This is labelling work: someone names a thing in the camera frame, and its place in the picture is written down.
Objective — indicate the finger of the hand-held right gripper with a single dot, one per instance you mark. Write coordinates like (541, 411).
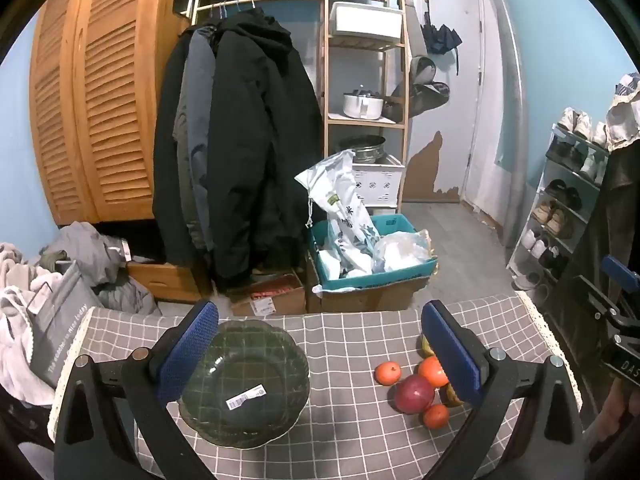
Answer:
(597, 300)
(620, 270)

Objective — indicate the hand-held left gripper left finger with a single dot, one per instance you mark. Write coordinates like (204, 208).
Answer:
(187, 350)

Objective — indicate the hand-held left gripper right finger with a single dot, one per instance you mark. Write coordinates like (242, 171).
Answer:
(452, 355)

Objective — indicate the orange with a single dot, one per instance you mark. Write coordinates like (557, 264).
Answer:
(436, 416)
(387, 374)
(432, 371)

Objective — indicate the green mango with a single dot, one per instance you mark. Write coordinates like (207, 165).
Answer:
(452, 396)

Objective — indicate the red apple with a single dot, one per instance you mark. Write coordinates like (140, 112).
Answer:
(415, 394)

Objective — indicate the green glass bowl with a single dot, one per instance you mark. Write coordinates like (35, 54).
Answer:
(250, 370)

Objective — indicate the person's right hand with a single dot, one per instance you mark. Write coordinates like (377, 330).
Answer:
(610, 420)

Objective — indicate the wooden drawer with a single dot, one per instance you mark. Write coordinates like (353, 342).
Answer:
(165, 277)

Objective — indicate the shoe rack with shoes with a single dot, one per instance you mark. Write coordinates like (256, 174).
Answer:
(555, 220)

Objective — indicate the brown cardboard box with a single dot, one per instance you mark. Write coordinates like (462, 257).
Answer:
(272, 297)

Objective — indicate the clear plastic bag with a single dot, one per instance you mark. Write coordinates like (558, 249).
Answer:
(402, 252)

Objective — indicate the grey tote bag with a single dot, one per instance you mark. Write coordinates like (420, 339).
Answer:
(57, 325)

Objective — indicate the grey clothes pile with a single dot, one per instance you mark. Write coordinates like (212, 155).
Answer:
(95, 255)

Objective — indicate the teal cardboard box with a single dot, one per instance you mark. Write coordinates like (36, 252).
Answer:
(395, 222)

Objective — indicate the white perforated basket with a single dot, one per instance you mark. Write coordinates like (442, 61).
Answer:
(377, 185)

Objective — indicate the grey pipe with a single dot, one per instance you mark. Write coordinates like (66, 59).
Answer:
(512, 110)

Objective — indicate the white patterned plastic bag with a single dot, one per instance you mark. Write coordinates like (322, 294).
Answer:
(340, 195)

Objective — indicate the metal pot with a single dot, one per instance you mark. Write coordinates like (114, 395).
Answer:
(362, 149)

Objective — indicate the grey jacket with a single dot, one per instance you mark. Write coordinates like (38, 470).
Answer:
(197, 125)

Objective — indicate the black hooded coat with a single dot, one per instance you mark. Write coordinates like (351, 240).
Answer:
(260, 135)

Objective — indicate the white door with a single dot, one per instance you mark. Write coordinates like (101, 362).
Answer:
(450, 110)

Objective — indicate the wooden louvred wardrobe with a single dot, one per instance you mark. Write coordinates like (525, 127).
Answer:
(115, 110)

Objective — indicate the wooden shelf unit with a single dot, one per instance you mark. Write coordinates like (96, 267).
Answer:
(350, 122)

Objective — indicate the white pot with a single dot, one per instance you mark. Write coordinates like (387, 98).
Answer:
(362, 106)

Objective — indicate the grey hanging fabric pockets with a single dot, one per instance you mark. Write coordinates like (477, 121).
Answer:
(422, 77)

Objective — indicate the black umbrella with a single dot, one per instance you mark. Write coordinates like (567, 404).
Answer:
(440, 35)

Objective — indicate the white storage box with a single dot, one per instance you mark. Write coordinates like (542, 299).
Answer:
(365, 17)

